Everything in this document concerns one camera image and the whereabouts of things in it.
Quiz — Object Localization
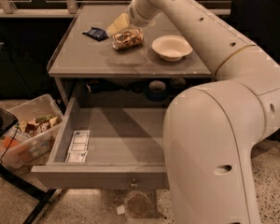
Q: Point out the blue snack packet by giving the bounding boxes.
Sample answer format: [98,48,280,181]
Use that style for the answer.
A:
[83,27,108,41]

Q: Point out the black office chair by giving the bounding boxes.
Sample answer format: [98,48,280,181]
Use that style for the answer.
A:
[221,0,280,160]

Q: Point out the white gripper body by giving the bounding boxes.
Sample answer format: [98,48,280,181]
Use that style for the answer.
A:
[127,0,160,27]

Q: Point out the round metal drawer knob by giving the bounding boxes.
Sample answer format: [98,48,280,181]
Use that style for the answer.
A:
[129,178,138,189]

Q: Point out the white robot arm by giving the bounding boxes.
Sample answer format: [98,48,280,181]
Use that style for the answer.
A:
[127,0,280,224]

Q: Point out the grey cabinet with shelf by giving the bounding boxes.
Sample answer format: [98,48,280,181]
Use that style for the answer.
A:
[48,4,211,103]

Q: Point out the dark tape roll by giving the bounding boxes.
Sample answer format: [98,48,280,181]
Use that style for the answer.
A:
[170,77,187,94]

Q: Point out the open grey top drawer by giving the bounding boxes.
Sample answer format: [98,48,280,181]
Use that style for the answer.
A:
[32,98,169,189]

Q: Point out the blue tape roll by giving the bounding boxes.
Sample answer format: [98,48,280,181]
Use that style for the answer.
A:
[145,80,168,102]

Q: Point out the clear plastic storage bin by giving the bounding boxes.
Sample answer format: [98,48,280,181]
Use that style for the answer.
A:
[0,94,63,169]

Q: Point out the white bowl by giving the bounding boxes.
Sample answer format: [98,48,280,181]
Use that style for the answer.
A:
[151,35,193,63]

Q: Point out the round glass jar on floor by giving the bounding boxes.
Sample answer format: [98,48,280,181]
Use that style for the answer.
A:
[124,191,152,218]

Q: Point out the snack items in bin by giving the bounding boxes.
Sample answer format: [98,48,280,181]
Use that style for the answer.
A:
[16,114,59,136]

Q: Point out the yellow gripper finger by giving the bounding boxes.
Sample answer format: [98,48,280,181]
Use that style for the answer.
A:
[106,13,130,36]

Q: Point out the white sachet packets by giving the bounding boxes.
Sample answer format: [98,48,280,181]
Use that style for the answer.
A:
[65,130,90,163]

